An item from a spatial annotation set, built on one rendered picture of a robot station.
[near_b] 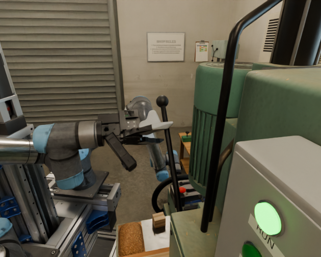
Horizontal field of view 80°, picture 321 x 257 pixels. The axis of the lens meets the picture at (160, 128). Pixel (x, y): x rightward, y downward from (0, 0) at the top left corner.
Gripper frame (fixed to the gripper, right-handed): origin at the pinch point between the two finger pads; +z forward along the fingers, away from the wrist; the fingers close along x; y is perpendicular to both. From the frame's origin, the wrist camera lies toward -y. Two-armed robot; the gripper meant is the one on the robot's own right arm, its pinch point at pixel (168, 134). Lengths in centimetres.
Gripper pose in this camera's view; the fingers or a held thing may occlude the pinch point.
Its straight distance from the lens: 56.1
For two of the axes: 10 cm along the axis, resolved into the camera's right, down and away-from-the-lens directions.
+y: -1.4, -9.3, 3.3
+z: 9.8, -0.8, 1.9
